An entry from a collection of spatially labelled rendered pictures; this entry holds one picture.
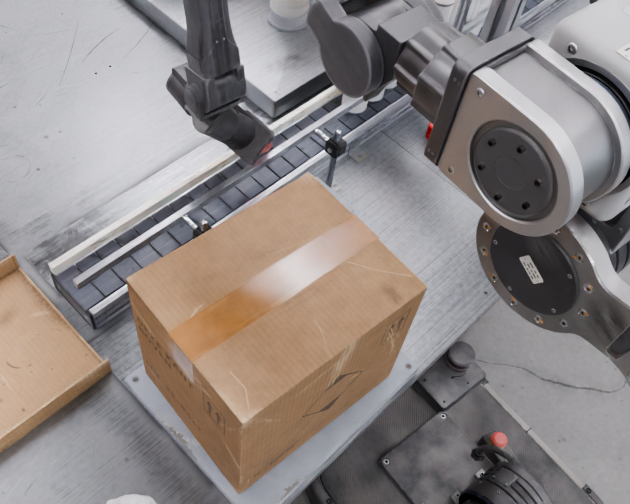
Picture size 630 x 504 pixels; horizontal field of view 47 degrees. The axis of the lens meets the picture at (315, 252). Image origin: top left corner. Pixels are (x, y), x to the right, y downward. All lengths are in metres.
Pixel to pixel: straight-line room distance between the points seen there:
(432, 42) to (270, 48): 0.94
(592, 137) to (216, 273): 0.49
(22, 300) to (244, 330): 0.50
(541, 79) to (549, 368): 1.72
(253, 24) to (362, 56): 0.96
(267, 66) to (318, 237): 0.66
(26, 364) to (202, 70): 0.53
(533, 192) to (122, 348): 0.77
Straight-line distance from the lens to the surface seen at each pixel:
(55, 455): 1.14
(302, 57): 1.57
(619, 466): 2.25
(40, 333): 1.23
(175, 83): 1.18
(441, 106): 0.64
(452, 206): 1.41
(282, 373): 0.85
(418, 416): 1.83
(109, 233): 1.22
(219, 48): 1.04
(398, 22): 0.69
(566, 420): 2.24
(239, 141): 1.18
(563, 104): 0.62
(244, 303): 0.89
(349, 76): 0.72
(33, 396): 1.18
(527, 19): 1.84
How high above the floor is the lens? 1.88
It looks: 55 degrees down
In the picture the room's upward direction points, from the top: 10 degrees clockwise
